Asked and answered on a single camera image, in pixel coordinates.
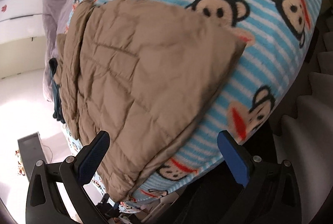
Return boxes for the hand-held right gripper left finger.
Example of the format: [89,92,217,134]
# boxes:
[26,130,110,224]

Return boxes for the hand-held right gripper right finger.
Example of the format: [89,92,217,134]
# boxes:
[218,130,303,224]

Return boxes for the tan puffer jacket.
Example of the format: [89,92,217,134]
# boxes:
[56,0,246,202]

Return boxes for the dark blue jeans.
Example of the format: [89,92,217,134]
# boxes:
[48,57,65,124]

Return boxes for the small toys on television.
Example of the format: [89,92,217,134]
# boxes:
[14,150,26,178]

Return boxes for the blue striped monkey-print blanket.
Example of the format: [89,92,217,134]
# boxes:
[62,0,323,222]

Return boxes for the white wardrobe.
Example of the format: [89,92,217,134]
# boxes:
[0,0,45,40]

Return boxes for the television cable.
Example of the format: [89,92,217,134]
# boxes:
[43,144,54,162]

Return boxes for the wall-mounted television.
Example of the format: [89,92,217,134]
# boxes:
[17,132,52,164]

